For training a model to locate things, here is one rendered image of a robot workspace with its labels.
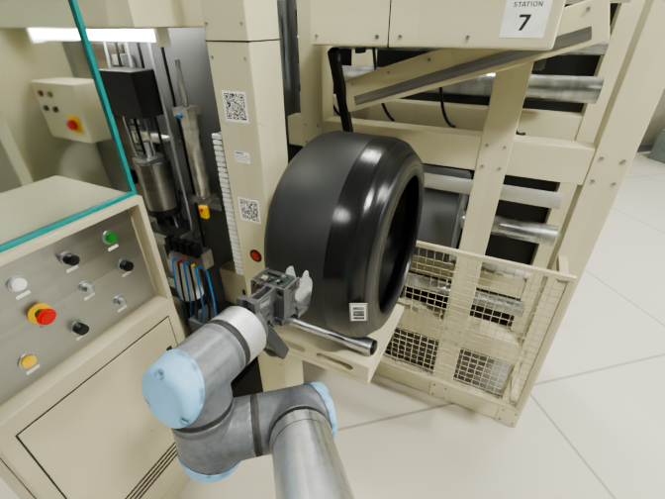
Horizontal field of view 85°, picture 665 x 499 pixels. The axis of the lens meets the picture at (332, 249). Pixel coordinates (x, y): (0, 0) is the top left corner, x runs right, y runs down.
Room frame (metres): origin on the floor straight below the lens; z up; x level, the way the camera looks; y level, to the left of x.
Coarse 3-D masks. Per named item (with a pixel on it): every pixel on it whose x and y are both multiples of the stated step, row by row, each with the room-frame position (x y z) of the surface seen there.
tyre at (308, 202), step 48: (336, 144) 0.88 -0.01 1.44; (384, 144) 0.87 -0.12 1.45; (288, 192) 0.78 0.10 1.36; (336, 192) 0.74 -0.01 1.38; (384, 192) 0.74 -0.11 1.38; (288, 240) 0.71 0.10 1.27; (336, 240) 0.67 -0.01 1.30; (384, 240) 0.71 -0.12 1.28; (336, 288) 0.64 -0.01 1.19; (384, 288) 0.98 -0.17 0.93
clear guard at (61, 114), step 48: (0, 0) 0.85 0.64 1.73; (48, 0) 0.94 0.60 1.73; (0, 48) 0.82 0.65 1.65; (48, 48) 0.91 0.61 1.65; (0, 96) 0.79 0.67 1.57; (48, 96) 0.87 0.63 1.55; (96, 96) 0.97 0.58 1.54; (0, 144) 0.76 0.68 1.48; (48, 144) 0.84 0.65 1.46; (96, 144) 0.93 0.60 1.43; (0, 192) 0.72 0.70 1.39; (48, 192) 0.80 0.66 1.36; (96, 192) 0.89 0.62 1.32; (0, 240) 0.69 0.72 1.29
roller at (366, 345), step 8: (296, 320) 0.84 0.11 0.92; (296, 328) 0.83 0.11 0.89; (304, 328) 0.82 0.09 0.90; (312, 328) 0.81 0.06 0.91; (320, 328) 0.80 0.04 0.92; (320, 336) 0.79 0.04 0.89; (328, 336) 0.78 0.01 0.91; (336, 336) 0.77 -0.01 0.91; (344, 336) 0.77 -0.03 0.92; (344, 344) 0.76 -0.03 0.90; (352, 344) 0.75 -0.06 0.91; (360, 344) 0.74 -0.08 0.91; (368, 344) 0.74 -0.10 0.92; (376, 344) 0.74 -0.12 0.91; (368, 352) 0.72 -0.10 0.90
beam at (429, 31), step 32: (320, 0) 1.16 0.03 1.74; (352, 0) 1.12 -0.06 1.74; (384, 0) 1.08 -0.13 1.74; (416, 0) 1.05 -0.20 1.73; (448, 0) 1.02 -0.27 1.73; (480, 0) 0.99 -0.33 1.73; (320, 32) 1.16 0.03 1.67; (352, 32) 1.12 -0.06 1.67; (384, 32) 1.08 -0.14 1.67; (416, 32) 1.05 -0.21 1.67; (448, 32) 1.01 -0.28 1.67; (480, 32) 0.98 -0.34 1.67; (544, 32) 0.92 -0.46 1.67
